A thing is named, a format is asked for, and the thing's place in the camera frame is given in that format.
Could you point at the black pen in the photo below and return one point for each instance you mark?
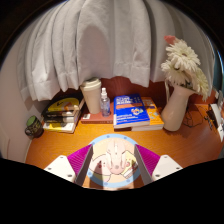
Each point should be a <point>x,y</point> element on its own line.
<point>210,123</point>

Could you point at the beige lidded tumbler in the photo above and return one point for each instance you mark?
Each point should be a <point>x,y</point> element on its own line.
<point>91,98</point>

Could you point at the teal window curtain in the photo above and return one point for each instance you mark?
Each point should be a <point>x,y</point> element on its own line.
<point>219,71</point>

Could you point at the clear spray bottle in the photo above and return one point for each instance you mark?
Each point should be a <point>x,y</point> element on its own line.
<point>105,105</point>

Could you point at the round light-blue cartoon mouse pad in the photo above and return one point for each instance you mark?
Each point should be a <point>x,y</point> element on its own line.
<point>98,166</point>

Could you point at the white ceramic jug vase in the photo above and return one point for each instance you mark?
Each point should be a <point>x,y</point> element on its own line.
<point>175,111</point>

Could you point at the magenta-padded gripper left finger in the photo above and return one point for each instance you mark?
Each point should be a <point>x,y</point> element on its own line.
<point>63,166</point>

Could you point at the white artificial flower bouquet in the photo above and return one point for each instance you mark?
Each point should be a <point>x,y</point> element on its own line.
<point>181,60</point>

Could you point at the pink computer mouse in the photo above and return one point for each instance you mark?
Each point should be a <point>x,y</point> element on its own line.
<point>116,158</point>

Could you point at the blue book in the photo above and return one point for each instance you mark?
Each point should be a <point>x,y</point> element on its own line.
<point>130,111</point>

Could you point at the dark green mug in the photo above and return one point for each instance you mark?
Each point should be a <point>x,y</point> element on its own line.
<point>34,126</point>

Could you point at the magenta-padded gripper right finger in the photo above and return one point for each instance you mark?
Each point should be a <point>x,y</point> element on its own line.
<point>163,166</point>

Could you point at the red-brown book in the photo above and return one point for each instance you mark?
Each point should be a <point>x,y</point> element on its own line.
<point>96,118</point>

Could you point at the white pleated curtain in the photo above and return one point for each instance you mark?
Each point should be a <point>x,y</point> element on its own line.
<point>100,43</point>

